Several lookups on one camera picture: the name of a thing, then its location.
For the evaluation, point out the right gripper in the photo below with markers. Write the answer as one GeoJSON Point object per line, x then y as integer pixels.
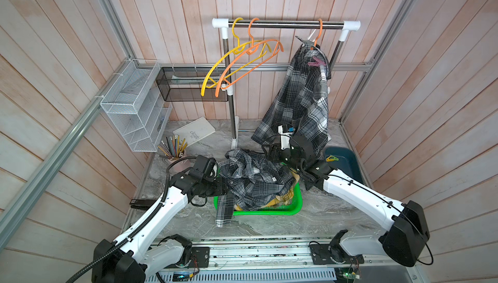
{"type": "Point", "coordinates": [275, 149]}

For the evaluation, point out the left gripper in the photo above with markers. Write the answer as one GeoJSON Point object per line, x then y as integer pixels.
{"type": "Point", "coordinates": [221, 190]}

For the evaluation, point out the grey plaid shirt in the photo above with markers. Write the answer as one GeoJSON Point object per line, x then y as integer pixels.
{"type": "Point", "coordinates": [301, 102]}
{"type": "Point", "coordinates": [239, 162]}

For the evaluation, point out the yellow plaid shirt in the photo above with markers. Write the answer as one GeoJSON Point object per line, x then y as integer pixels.
{"type": "Point", "coordinates": [287, 199]}

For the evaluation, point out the orange hanger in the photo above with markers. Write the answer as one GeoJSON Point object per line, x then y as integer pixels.
{"type": "Point", "coordinates": [249, 61]}
{"type": "Point", "coordinates": [316, 34]}

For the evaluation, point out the pink clothespin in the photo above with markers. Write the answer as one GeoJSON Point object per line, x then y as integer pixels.
{"type": "Point", "coordinates": [316, 62]}

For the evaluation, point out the yellow plastic hanger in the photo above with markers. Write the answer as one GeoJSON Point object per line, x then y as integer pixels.
{"type": "Point", "coordinates": [229, 63]}

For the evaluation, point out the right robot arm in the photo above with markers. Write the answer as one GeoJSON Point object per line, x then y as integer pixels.
{"type": "Point", "coordinates": [404, 231]}

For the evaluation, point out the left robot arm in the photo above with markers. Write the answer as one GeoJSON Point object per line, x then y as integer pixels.
{"type": "Point", "coordinates": [114, 266]}

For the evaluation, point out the green plastic basket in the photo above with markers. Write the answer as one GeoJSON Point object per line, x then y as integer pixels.
{"type": "Point", "coordinates": [260, 194]}

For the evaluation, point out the yellow clothespin in tray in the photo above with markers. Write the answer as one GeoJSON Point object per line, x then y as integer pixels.
{"type": "Point", "coordinates": [332, 158]}

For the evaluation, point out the pink pencil cup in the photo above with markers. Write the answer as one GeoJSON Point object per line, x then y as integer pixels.
{"type": "Point", "coordinates": [173, 149]}

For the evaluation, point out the dark teal tray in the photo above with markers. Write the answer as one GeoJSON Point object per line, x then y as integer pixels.
{"type": "Point", "coordinates": [347, 163]}

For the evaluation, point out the black mesh shelf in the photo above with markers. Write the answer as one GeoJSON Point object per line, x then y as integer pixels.
{"type": "Point", "coordinates": [184, 85]}

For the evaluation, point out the metal clothes rack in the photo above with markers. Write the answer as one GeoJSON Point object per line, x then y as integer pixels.
{"type": "Point", "coordinates": [253, 55]}

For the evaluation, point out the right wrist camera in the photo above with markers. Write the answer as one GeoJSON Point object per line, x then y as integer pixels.
{"type": "Point", "coordinates": [286, 132]}

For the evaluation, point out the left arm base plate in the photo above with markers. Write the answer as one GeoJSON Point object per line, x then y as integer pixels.
{"type": "Point", "coordinates": [197, 257]}

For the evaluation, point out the aluminium front rail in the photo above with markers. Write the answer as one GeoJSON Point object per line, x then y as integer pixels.
{"type": "Point", "coordinates": [243, 253]}

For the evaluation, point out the white wire shelf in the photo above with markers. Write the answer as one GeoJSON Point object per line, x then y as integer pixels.
{"type": "Point", "coordinates": [136, 107]}

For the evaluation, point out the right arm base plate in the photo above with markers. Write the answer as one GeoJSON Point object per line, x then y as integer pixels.
{"type": "Point", "coordinates": [326, 254]}

